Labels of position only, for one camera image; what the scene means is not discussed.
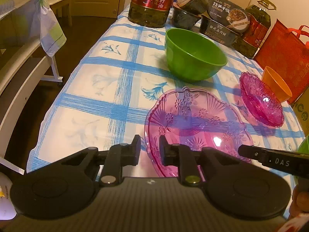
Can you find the large pink glass dish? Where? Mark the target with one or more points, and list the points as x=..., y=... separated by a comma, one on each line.
x=193, y=120

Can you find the white plastic object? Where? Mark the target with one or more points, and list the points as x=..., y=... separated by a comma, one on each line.
x=6, y=195

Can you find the orange plastic bowl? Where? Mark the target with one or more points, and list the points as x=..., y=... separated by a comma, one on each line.
x=275, y=84

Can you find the green plastic bowl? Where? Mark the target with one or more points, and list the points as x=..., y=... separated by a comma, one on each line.
x=193, y=50
x=304, y=147

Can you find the light wooden chair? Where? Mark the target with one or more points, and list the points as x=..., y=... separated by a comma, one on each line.
x=62, y=4

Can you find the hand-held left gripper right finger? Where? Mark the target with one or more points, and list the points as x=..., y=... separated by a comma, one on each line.
x=162, y=148

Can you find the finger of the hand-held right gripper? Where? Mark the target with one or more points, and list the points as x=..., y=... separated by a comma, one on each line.
x=249, y=152

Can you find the red fabric bag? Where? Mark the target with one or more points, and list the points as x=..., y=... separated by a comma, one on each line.
x=282, y=50

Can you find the small pink glass dish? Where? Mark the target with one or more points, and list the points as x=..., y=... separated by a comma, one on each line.
x=260, y=101

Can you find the plaid hanging cloth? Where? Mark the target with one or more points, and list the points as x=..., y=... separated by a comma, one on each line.
x=48, y=26

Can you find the green print cardboard box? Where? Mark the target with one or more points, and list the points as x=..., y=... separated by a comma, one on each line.
x=301, y=116

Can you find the blue checked floral tablecloth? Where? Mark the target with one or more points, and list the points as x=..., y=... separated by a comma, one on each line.
x=101, y=96

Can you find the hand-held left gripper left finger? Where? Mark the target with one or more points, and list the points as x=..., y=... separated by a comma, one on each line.
x=136, y=146

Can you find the white shelf rack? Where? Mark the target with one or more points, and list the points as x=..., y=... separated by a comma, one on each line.
x=21, y=77

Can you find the red label cooking oil bottle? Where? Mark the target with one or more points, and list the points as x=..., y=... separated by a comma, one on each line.
x=151, y=2

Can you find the person's right hand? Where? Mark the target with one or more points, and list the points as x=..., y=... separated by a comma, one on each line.
x=300, y=199

